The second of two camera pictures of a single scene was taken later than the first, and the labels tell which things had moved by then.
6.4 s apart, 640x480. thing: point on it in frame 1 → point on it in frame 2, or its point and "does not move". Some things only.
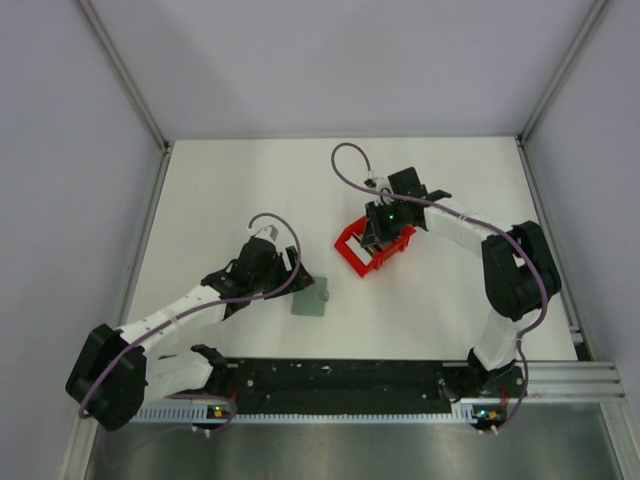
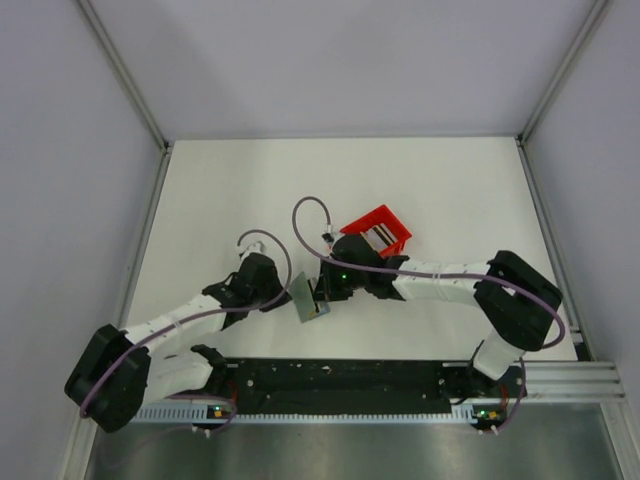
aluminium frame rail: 574,379 does not move
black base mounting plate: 343,386 does not move
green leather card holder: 311,299 does not move
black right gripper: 375,232 → 326,289
